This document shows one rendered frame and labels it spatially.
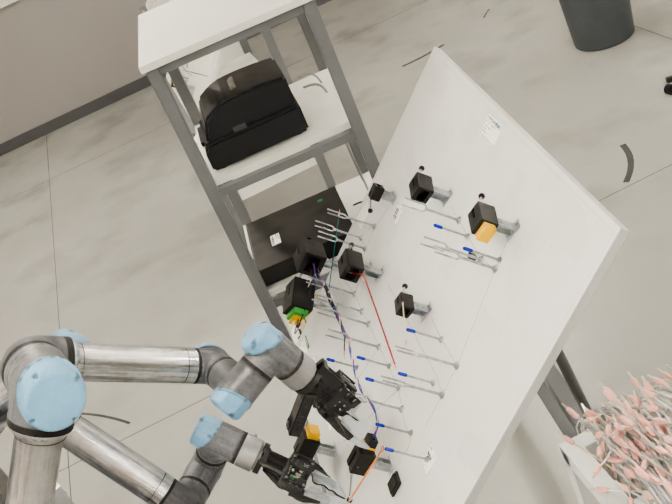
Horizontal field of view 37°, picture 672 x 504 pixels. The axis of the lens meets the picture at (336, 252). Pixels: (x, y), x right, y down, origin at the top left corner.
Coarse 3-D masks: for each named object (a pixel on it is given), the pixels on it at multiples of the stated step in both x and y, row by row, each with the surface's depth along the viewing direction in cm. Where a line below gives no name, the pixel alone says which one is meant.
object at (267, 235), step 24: (336, 192) 328; (264, 216) 333; (288, 216) 326; (312, 216) 320; (336, 216) 314; (264, 240) 318; (288, 240) 312; (312, 240) 306; (264, 264) 305; (288, 264) 303
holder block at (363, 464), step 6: (354, 450) 217; (360, 450) 215; (354, 456) 216; (360, 456) 214; (366, 456) 215; (372, 456) 215; (348, 462) 218; (354, 462) 215; (360, 462) 215; (366, 462) 215; (372, 462) 216; (354, 468) 216; (360, 468) 216; (366, 468) 216; (360, 474) 217
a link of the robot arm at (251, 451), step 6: (246, 438) 218; (252, 438) 218; (258, 438) 220; (246, 444) 217; (252, 444) 217; (258, 444) 218; (264, 444) 220; (240, 450) 216; (246, 450) 216; (252, 450) 217; (258, 450) 217; (240, 456) 216; (246, 456) 216; (252, 456) 216; (258, 456) 217; (240, 462) 217; (246, 462) 217; (252, 462) 216; (246, 468) 217; (252, 468) 218
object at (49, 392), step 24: (24, 360) 176; (48, 360) 174; (24, 384) 170; (48, 384) 171; (72, 384) 174; (24, 408) 170; (48, 408) 172; (72, 408) 174; (24, 432) 173; (48, 432) 174; (24, 456) 176; (48, 456) 177; (24, 480) 177; (48, 480) 178
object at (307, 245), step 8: (304, 240) 279; (304, 248) 275; (312, 248) 276; (320, 248) 279; (296, 256) 280; (304, 256) 273; (312, 256) 274; (320, 256) 274; (296, 264) 278; (304, 264) 275; (312, 264) 280; (320, 264) 275; (328, 264) 282; (336, 264) 280; (304, 272) 276; (312, 272) 277; (320, 272) 277
